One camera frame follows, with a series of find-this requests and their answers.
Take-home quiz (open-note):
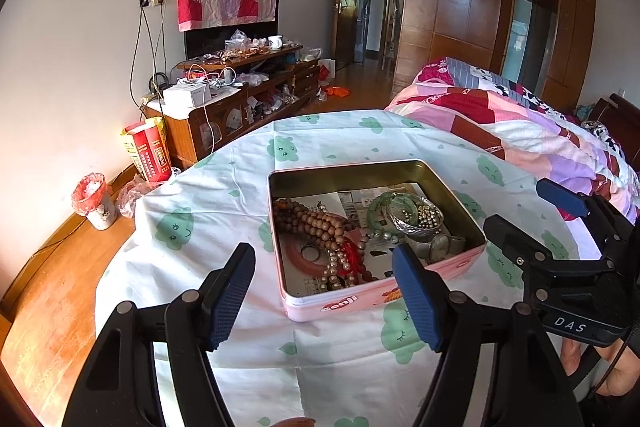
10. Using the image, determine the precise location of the patchwork pink quilt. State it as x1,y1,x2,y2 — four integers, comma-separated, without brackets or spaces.
386,57,639,222

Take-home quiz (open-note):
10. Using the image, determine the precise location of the person right hand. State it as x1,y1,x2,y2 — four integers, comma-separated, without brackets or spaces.
560,336,640,398

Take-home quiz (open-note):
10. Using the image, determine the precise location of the pink metal tin box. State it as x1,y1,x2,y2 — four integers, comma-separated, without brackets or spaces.
269,159,487,322

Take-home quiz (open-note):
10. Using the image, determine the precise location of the brown wooden bead mala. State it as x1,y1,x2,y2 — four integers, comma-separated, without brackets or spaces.
273,198,350,251

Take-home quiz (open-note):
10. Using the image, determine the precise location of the white device box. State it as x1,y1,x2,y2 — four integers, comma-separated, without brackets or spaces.
163,82,212,109

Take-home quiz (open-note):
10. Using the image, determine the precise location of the red lined waste bin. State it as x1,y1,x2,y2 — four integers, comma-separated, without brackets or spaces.
72,173,117,231

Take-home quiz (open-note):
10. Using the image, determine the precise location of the wooden tv cabinet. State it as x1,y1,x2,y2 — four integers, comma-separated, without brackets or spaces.
142,46,320,169

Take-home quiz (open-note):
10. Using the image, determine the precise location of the silver bead bracelet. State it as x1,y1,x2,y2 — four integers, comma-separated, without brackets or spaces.
412,204,445,233

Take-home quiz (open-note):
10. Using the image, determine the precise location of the red yellow box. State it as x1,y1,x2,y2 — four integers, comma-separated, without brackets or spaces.
120,117,171,183

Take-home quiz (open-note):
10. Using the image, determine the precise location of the wooden bedroom door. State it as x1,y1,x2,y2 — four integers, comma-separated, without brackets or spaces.
331,0,359,70

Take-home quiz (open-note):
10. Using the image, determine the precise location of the pink bangle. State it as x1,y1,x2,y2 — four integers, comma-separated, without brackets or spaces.
281,236,362,277

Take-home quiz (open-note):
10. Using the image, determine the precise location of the person left hand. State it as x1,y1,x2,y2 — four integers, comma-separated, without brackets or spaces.
271,417,316,427

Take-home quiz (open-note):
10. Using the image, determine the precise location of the silver wrist watch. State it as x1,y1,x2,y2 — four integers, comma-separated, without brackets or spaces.
406,232,465,265

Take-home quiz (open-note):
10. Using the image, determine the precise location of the green jade bracelet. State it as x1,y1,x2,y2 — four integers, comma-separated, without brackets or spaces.
366,192,419,233

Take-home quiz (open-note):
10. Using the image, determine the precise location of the cloth covered television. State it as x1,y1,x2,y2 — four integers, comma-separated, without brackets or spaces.
176,0,279,58

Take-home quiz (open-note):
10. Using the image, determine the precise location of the pearl necklace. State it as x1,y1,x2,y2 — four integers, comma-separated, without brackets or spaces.
319,250,362,293

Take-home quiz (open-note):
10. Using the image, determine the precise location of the wall power socket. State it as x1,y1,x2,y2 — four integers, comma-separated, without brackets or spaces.
139,0,166,8

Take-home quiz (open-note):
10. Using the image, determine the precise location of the white cloud print sheet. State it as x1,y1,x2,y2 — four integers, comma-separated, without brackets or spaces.
94,107,604,427

